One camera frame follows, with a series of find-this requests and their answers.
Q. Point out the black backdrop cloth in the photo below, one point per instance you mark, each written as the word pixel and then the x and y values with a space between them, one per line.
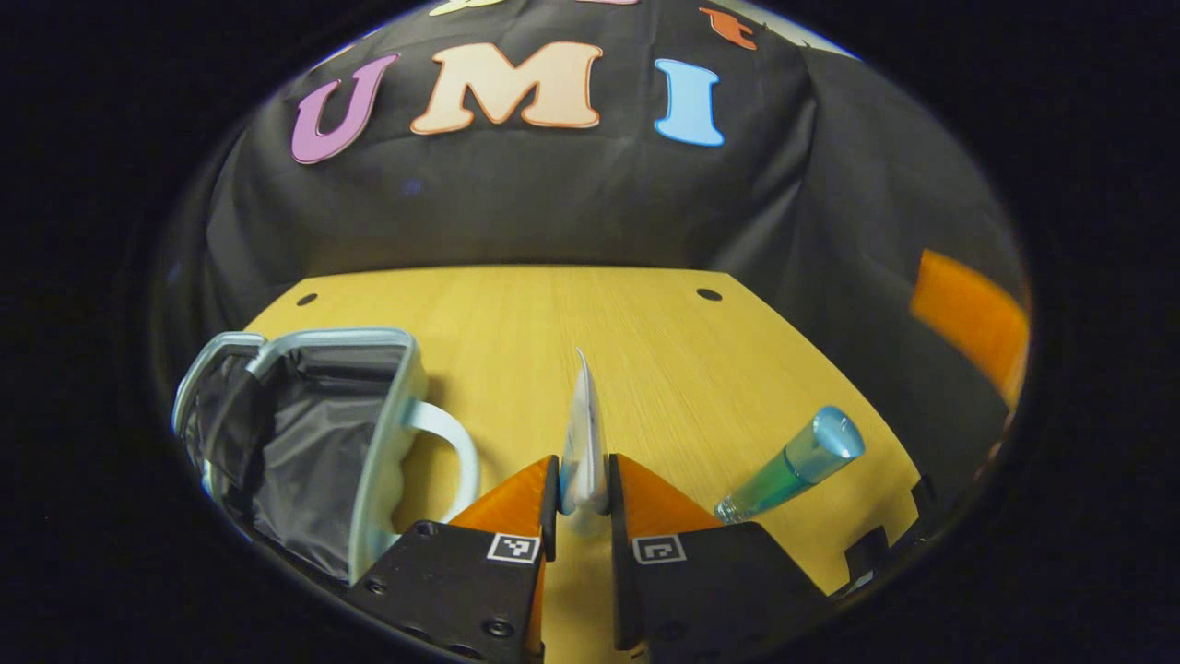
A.
pixel 553 203

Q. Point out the pale blue suitcase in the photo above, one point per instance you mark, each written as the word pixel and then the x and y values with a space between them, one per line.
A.
pixel 304 443

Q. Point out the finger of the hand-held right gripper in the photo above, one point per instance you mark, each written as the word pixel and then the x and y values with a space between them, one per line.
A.
pixel 885 544
pixel 973 318

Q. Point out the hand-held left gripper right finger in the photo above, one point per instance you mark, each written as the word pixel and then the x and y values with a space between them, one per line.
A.
pixel 701 590

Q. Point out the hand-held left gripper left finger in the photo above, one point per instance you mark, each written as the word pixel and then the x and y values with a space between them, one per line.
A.
pixel 442 590

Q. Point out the white skin care tube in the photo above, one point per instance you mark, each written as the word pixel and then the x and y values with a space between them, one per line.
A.
pixel 585 443

